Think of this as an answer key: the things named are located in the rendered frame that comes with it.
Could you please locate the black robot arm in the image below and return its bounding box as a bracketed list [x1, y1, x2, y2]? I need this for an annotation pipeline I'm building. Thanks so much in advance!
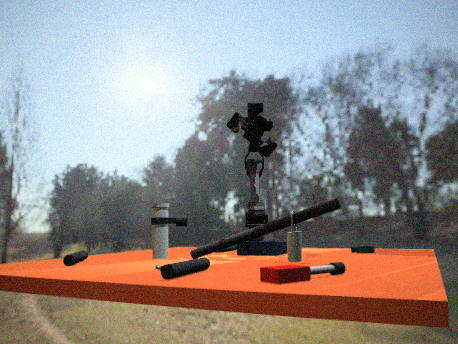
[245, 102, 274, 242]

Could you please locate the green cylinder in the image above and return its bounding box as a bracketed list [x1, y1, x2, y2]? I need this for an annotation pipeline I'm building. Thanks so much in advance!
[215, 245, 237, 253]

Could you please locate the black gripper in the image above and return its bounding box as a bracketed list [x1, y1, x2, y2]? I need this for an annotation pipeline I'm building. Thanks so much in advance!
[227, 112, 277, 157]

